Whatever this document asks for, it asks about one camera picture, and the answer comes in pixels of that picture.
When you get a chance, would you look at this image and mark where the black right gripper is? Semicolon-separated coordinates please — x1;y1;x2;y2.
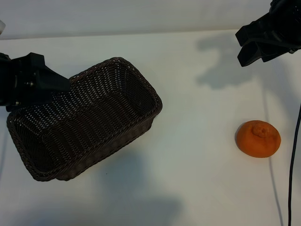
235;0;301;68

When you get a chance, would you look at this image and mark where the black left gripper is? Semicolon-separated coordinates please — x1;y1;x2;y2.
0;52;71;113

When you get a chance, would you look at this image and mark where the dark brown wicker basket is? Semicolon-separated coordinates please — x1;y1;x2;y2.
6;56;163;182

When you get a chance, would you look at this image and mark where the orange mandarin fruit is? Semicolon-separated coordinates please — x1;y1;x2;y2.
234;120;282;158

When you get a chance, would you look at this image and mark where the thin black cable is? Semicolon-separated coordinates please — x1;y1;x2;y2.
287;101;301;226

